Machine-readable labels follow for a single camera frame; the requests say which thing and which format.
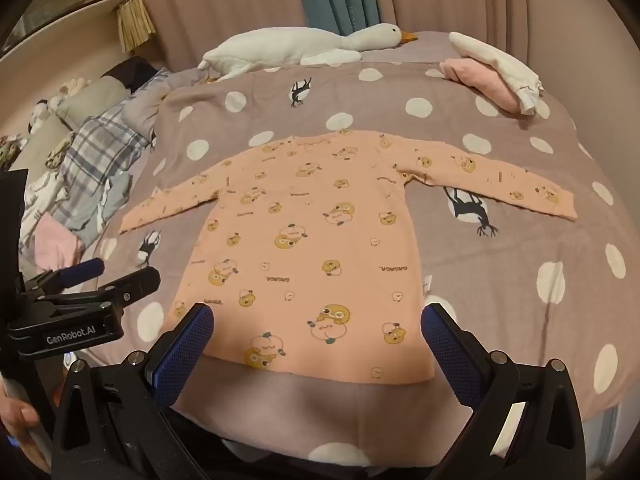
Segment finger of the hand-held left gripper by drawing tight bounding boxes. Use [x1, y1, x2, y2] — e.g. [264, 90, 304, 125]
[24, 258, 106, 302]
[37, 266, 162, 318]

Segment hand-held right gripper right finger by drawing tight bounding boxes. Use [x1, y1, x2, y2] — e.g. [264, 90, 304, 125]
[420, 302, 587, 480]

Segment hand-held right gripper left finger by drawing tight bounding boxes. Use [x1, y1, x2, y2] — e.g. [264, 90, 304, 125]
[50, 302, 216, 480]

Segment peach cartoon print shirt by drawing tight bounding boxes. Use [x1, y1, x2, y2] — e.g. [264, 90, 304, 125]
[119, 130, 579, 386]

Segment person's left hand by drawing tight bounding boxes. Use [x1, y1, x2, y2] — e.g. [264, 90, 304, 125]
[0, 385, 42, 458]

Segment pink cloth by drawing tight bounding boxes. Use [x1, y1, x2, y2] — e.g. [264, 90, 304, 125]
[29, 212, 87, 272]

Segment white patterned cloth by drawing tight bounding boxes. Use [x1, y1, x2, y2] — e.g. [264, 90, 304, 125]
[21, 170, 67, 242]

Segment plaid cloth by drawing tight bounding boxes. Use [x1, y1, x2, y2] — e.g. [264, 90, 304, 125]
[47, 67, 172, 252]

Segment grey pillow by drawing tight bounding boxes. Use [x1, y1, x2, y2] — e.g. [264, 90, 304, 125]
[55, 75, 132, 122]

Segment dark cloth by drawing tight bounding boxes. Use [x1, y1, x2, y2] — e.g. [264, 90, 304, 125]
[102, 56, 167, 97]

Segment straw tassel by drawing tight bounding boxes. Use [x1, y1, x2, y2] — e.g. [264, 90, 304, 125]
[116, 0, 159, 54]

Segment white shelf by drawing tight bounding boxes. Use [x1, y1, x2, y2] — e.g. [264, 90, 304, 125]
[0, 0, 132, 63]

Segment mauve polka-dot blanket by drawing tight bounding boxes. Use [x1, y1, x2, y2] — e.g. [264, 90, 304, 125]
[95, 30, 640, 467]

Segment white goose plush toy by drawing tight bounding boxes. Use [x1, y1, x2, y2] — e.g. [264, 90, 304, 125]
[197, 23, 419, 81]

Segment pink folded garment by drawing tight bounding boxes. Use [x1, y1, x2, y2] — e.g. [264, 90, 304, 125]
[440, 57, 524, 114]

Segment pink curtain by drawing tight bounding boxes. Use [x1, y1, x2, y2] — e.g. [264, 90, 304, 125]
[125, 0, 640, 161]

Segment white folded garment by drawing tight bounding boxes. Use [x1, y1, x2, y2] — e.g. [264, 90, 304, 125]
[448, 31, 545, 116]

